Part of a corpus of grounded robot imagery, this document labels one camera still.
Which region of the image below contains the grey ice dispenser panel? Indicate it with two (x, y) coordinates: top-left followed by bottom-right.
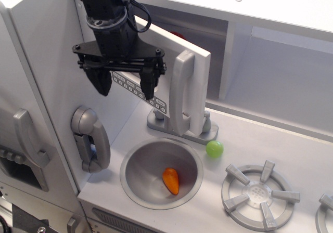
(1, 145), (49, 192)

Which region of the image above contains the green toy ball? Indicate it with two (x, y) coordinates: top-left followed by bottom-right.
(206, 140), (224, 159)

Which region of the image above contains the grey toy stove burner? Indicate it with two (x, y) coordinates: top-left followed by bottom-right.
(221, 160), (300, 232)

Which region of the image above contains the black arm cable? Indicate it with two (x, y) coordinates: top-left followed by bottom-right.
(129, 0), (152, 33)

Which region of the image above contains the grey toy faucet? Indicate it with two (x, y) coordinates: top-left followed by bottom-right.
(147, 109), (219, 145)

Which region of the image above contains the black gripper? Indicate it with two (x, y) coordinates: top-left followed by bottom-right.
(72, 17), (166, 100)

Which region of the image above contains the grey fridge door handle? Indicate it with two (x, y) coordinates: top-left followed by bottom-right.
(13, 109), (50, 168)

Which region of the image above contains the orange toy carrot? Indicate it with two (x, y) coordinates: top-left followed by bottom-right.
(162, 167), (180, 195)

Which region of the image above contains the grey toy telephone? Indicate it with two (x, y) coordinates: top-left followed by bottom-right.
(71, 106), (111, 173)

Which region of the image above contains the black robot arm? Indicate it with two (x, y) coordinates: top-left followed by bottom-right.
(73, 0), (166, 100)

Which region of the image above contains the grey oven door handle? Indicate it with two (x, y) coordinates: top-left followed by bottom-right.
(67, 217), (79, 233)

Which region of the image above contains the salmon sushi toy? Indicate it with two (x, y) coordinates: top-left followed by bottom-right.
(171, 31), (186, 40)

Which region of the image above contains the silver sink bowl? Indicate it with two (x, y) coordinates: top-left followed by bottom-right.
(120, 138), (203, 210)

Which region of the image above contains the white toy microwave door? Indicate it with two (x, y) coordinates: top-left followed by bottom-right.
(72, 0), (211, 137)

